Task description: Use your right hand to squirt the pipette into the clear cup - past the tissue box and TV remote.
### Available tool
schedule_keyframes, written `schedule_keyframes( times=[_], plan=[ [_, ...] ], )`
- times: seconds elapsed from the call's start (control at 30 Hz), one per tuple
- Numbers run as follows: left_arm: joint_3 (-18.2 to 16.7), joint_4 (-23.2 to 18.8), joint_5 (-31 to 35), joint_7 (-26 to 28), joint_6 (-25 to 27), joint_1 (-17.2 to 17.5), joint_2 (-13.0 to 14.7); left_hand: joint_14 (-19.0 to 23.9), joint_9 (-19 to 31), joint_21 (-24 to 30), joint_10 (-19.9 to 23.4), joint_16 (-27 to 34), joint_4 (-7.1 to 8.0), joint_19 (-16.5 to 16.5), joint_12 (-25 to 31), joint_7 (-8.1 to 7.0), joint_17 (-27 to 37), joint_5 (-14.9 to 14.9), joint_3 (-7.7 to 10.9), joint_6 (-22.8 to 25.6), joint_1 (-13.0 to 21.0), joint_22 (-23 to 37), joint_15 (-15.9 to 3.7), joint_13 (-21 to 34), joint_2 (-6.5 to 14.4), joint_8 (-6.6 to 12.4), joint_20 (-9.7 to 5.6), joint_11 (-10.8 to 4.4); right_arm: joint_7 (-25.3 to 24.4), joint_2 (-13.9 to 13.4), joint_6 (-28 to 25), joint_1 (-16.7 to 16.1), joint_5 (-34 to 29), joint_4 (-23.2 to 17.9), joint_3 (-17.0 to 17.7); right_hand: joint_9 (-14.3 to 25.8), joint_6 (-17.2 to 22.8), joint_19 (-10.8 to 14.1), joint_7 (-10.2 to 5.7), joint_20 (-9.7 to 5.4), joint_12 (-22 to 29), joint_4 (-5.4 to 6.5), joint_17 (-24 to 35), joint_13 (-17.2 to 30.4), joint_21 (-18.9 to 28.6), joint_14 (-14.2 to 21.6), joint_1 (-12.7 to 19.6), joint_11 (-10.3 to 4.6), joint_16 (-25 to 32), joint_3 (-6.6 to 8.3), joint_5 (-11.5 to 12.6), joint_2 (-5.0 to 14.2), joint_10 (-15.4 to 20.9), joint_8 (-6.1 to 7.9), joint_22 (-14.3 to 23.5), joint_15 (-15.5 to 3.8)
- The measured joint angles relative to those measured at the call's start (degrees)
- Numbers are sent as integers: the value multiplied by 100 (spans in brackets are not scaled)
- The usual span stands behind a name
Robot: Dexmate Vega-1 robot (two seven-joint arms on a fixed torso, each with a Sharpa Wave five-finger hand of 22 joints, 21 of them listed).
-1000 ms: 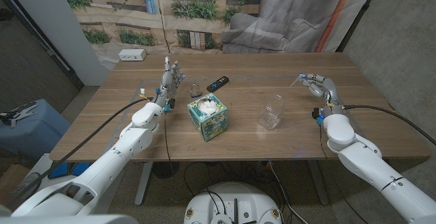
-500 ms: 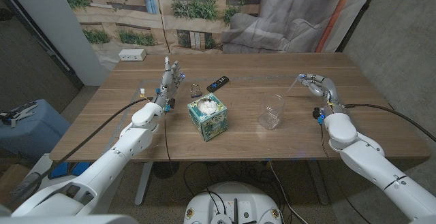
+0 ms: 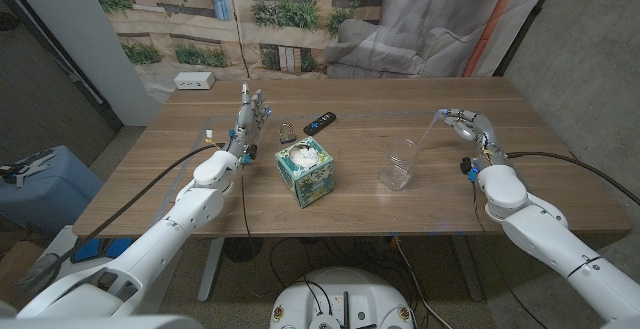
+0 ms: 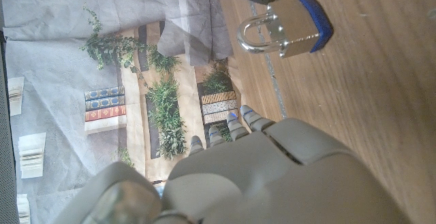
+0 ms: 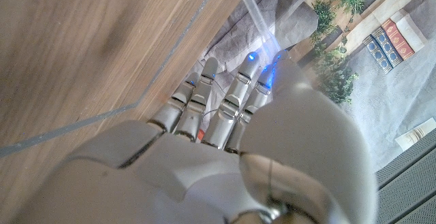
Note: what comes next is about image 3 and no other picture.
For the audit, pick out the black TV remote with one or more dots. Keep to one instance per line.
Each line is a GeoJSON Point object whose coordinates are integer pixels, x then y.
{"type": "Point", "coordinates": [319, 123]}

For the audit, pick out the black round floor disc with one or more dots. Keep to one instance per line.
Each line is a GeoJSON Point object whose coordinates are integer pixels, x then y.
{"type": "Point", "coordinates": [243, 250]}

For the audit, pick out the white table leg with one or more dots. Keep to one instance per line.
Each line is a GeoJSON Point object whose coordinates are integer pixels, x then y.
{"type": "Point", "coordinates": [467, 269]}
{"type": "Point", "coordinates": [210, 269]}

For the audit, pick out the white power strip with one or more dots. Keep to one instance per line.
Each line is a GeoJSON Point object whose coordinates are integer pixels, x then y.
{"type": "Point", "coordinates": [194, 80]}

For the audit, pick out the printed fabric backdrop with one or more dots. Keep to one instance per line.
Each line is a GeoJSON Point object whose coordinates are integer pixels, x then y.
{"type": "Point", "coordinates": [420, 24]}

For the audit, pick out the blue storage bin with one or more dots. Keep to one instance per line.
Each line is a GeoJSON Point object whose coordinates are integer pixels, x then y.
{"type": "Point", "coordinates": [50, 199]}

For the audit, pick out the blue flat panel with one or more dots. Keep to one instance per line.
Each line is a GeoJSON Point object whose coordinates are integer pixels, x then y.
{"type": "Point", "coordinates": [102, 249]}

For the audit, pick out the brown cardboard box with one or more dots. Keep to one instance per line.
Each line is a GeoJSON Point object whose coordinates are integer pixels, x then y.
{"type": "Point", "coordinates": [17, 261]}

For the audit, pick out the silver padlock with blue base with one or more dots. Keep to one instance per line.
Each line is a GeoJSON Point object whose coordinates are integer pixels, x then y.
{"type": "Point", "coordinates": [287, 136]}

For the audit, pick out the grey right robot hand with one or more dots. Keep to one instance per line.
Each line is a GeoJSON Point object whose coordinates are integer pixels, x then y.
{"type": "Point", "coordinates": [480, 129]}

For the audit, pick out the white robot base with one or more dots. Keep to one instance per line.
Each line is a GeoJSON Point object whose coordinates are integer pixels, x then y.
{"type": "Point", "coordinates": [340, 294]}

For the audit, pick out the grey tool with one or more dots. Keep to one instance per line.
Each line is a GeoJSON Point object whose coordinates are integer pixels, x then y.
{"type": "Point", "coordinates": [27, 166]}

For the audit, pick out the clear plastic cup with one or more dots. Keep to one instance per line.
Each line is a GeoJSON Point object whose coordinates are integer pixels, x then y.
{"type": "Point", "coordinates": [397, 166]}

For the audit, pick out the small white connector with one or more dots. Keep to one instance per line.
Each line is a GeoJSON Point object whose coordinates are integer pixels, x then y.
{"type": "Point", "coordinates": [208, 133]}

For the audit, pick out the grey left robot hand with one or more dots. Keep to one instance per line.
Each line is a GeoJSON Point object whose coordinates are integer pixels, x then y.
{"type": "Point", "coordinates": [245, 124]}

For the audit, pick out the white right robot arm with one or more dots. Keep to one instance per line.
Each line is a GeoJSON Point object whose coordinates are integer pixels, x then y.
{"type": "Point", "coordinates": [550, 239]}

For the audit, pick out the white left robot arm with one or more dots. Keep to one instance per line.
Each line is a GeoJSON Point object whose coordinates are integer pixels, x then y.
{"type": "Point", "coordinates": [165, 239]}

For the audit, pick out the teal patterned tissue box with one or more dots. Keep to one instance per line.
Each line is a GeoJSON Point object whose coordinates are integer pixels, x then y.
{"type": "Point", "coordinates": [306, 179]}

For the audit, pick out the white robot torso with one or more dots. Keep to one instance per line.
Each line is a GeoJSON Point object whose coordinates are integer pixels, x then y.
{"type": "Point", "coordinates": [100, 323]}

